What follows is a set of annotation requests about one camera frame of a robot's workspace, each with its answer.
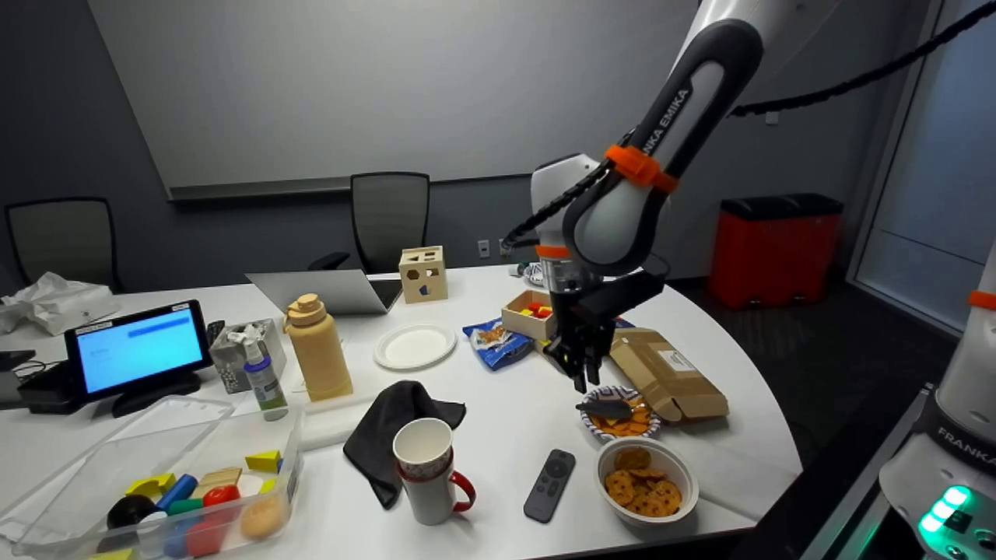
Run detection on black corrugated cable hose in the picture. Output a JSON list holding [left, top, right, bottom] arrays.
[[727, 0, 996, 120]]

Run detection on black items pile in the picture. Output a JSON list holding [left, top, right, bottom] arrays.
[[0, 349, 69, 416]]

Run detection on red toy block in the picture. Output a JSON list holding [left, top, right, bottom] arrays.
[[200, 482, 242, 510]]

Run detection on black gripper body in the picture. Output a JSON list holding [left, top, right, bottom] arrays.
[[545, 269, 670, 353]]

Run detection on dark grey flat object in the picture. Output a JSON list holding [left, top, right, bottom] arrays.
[[574, 395, 634, 425]]

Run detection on yellow toy block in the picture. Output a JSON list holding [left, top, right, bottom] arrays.
[[242, 448, 285, 476], [121, 471, 177, 504]]

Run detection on brown cardboard box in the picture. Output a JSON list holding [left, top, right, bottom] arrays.
[[608, 327, 730, 425]]

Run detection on white wall whiteboard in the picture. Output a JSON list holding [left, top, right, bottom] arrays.
[[87, 0, 708, 203]]

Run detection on black office chair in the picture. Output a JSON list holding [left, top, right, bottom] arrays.
[[308, 167, 432, 273], [4, 195, 119, 292]]

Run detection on orange toy egg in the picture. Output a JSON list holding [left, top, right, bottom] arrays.
[[238, 491, 292, 540]]

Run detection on large red toy piece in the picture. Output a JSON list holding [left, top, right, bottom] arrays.
[[182, 512, 232, 555]]

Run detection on blue toy cylinder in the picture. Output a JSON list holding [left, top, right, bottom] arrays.
[[154, 471, 200, 510]]

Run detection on tan yellow bottle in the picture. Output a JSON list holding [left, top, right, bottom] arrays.
[[282, 292, 358, 405]]

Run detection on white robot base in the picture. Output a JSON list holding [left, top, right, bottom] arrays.
[[876, 242, 996, 560]]

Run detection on round cookies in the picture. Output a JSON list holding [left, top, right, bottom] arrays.
[[603, 444, 683, 518]]

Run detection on wooden shape sorter cube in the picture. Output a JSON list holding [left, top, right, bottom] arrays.
[[399, 242, 451, 304]]

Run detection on grey drink carton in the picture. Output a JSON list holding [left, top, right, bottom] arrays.
[[207, 316, 288, 395]]

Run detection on white round plate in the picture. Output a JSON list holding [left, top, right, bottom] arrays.
[[374, 320, 460, 376]]

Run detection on dark grey remote control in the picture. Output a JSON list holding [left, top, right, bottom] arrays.
[[523, 444, 579, 524]]

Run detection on white plastic bag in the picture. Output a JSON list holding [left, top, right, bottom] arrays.
[[0, 269, 119, 337]]

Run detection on plain wooden toy block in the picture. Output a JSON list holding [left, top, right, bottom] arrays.
[[195, 464, 245, 491]]

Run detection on black tablet with stand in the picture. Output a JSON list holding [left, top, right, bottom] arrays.
[[61, 299, 211, 416]]

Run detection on black cloth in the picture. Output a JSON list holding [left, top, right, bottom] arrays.
[[339, 376, 469, 510]]

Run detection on white bowl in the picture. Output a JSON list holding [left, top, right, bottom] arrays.
[[593, 434, 701, 524]]

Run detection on black toy ball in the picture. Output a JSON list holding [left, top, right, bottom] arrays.
[[104, 491, 154, 527]]

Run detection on blue striped paper plate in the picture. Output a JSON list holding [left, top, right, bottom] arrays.
[[574, 385, 662, 444]]

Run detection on red bin black lid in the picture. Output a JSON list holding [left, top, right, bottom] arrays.
[[705, 189, 847, 311]]

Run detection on clear plastic bin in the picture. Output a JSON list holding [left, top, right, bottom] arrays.
[[0, 393, 305, 560]]

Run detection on white mug red handle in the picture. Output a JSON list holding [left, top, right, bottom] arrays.
[[389, 414, 480, 527]]

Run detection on small open cardboard box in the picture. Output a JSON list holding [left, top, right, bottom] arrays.
[[499, 285, 564, 349]]

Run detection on orange tortilla chips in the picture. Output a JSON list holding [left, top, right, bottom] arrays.
[[588, 398, 654, 438]]

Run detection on small spray bottle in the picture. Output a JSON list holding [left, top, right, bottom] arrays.
[[238, 327, 288, 422]]

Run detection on blue snack bag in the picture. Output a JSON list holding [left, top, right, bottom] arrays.
[[460, 316, 538, 374]]

